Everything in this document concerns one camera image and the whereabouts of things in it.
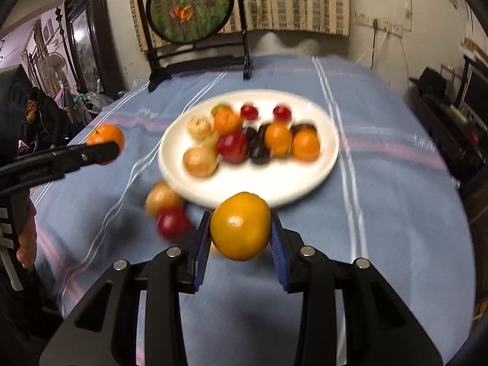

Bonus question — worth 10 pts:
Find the beige striped curtain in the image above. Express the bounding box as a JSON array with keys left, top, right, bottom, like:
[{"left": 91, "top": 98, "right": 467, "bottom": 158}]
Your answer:
[{"left": 127, "top": 0, "right": 350, "bottom": 52}]

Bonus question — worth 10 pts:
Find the white oval plate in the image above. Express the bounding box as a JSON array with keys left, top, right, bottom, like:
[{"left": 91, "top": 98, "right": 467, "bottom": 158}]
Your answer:
[{"left": 158, "top": 89, "right": 340, "bottom": 210}]

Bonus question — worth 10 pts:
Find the large yellow-orange fruit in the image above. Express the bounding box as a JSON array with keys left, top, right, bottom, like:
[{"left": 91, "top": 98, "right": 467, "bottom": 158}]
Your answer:
[{"left": 210, "top": 192, "right": 271, "bottom": 262}]

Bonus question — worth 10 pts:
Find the round embroidered table screen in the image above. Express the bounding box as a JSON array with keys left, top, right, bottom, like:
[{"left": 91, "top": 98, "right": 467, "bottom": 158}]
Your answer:
[{"left": 133, "top": 0, "right": 254, "bottom": 92}]

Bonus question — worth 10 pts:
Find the orange mandarin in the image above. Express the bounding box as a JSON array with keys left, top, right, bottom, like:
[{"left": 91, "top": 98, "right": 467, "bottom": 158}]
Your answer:
[
  {"left": 264, "top": 121, "right": 293, "bottom": 156},
  {"left": 213, "top": 109, "right": 243, "bottom": 136},
  {"left": 292, "top": 130, "right": 321, "bottom": 162},
  {"left": 87, "top": 124, "right": 126, "bottom": 166}
]

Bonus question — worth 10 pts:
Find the blue striped blanket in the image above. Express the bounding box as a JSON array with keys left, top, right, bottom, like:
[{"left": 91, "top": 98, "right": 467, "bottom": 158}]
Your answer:
[{"left": 28, "top": 54, "right": 477, "bottom": 366}]

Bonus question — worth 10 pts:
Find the tan purple-streaked fruit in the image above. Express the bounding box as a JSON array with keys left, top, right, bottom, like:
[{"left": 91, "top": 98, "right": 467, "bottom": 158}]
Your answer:
[
  {"left": 202, "top": 131, "right": 220, "bottom": 153},
  {"left": 186, "top": 117, "right": 212, "bottom": 140}
]

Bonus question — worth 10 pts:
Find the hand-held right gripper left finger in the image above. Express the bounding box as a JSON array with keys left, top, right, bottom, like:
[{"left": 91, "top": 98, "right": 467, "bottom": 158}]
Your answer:
[{"left": 38, "top": 210, "right": 213, "bottom": 366}]

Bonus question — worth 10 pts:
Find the black monitor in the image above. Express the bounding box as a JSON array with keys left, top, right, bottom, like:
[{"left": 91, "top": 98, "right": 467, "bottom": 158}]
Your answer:
[{"left": 459, "top": 70, "right": 488, "bottom": 123}]

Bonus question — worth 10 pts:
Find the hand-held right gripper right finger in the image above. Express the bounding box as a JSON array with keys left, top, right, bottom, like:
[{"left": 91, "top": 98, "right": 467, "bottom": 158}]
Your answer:
[{"left": 269, "top": 213, "right": 445, "bottom": 366}]

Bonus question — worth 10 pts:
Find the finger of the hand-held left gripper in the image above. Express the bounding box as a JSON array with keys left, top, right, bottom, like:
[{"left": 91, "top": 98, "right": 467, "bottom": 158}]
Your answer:
[{"left": 15, "top": 141, "right": 120, "bottom": 196}]

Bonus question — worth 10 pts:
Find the standing electric fan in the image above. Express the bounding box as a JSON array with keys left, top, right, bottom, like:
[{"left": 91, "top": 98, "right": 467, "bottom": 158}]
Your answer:
[{"left": 40, "top": 52, "right": 68, "bottom": 84}]

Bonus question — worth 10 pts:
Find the tan round fruit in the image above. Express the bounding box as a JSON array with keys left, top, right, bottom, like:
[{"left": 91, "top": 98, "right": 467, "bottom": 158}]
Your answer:
[
  {"left": 183, "top": 145, "right": 219, "bottom": 178},
  {"left": 145, "top": 181, "right": 185, "bottom": 217}
]

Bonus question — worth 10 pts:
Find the black hat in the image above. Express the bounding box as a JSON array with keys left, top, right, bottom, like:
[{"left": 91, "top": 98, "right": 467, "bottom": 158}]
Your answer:
[{"left": 410, "top": 66, "right": 452, "bottom": 103}]

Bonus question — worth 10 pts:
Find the dark carved wooden frame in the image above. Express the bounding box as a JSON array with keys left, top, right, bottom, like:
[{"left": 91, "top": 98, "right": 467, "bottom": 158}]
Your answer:
[{"left": 64, "top": 0, "right": 124, "bottom": 96}]

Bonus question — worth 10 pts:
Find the white wall socket strip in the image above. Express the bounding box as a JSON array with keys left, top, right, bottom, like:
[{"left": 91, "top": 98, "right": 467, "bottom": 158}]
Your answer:
[{"left": 354, "top": 11, "right": 404, "bottom": 37}]

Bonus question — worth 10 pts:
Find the person's left hand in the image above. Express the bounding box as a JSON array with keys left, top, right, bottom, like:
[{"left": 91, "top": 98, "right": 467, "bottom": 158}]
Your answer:
[{"left": 16, "top": 202, "right": 38, "bottom": 269}]

